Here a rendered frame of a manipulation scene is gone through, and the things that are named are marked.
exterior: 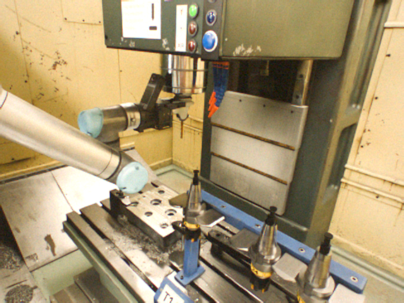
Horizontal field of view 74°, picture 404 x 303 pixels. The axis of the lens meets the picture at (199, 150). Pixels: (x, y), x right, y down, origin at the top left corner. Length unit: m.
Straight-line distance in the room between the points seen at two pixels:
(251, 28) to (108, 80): 1.42
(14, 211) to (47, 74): 0.75
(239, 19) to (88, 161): 0.41
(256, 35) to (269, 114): 0.64
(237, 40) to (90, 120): 0.40
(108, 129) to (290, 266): 0.53
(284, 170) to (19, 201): 1.38
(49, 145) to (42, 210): 1.15
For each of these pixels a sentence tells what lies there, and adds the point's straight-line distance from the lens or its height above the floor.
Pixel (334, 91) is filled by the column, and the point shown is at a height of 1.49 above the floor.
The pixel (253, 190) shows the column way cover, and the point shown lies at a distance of 1.38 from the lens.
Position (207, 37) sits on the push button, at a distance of 0.54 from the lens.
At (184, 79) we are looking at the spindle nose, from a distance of 0.83.
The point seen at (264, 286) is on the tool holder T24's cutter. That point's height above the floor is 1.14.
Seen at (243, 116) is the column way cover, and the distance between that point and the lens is 1.29.
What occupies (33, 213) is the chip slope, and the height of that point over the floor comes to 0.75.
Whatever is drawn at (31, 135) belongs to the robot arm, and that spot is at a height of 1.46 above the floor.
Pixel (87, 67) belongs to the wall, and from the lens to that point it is 1.84.
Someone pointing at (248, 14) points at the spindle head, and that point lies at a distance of 0.59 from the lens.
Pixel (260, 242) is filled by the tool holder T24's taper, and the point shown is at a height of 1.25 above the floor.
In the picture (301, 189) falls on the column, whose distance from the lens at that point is 1.28.
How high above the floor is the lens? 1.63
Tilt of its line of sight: 22 degrees down
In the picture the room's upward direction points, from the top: 3 degrees clockwise
